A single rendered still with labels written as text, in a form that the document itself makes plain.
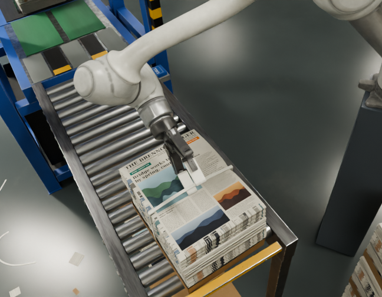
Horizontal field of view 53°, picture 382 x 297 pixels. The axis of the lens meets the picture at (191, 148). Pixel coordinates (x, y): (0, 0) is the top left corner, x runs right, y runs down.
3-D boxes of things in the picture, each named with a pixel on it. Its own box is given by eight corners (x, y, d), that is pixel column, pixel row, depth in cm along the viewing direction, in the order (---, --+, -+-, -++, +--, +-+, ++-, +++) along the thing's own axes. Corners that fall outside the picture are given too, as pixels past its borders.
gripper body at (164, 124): (174, 111, 106) (190, 139, 104) (171, 122, 114) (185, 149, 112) (150, 122, 104) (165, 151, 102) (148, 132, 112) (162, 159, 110)
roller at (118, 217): (214, 159, 152) (219, 170, 153) (104, 215, 139) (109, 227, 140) (219, 159, 147) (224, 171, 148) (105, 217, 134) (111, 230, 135)
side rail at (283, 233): (295, 254, 133) (299, 238, 124) (282, 262, 132) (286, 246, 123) (137, 64, 214) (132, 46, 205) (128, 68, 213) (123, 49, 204)
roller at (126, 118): (168, 108, 178) (167, 100, 174) (72, 151, 165) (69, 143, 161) (164, 102, 181) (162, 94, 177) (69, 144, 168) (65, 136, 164)
